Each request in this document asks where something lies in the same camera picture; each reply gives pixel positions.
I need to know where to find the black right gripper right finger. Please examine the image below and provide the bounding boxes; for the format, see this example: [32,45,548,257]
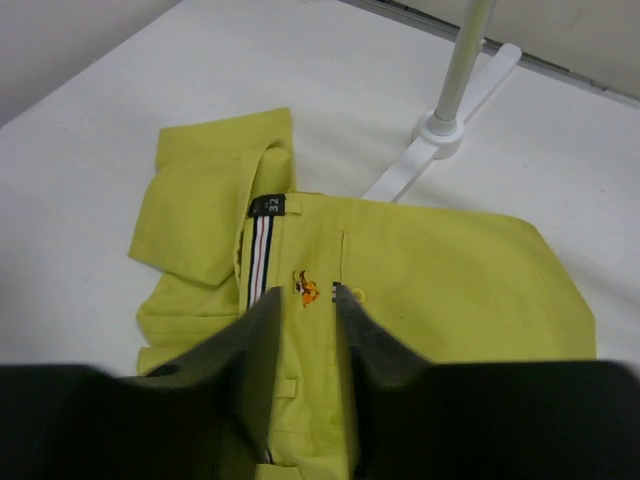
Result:
[335,285,639,479]

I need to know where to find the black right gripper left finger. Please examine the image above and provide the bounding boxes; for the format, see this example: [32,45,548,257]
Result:
[1,288,281,479]

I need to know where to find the white clothes rack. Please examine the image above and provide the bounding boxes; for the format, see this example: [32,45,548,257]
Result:
[363,0,522,202]

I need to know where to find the yellow-green trousers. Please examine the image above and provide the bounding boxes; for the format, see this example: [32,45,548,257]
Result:
[129,108,596,479]

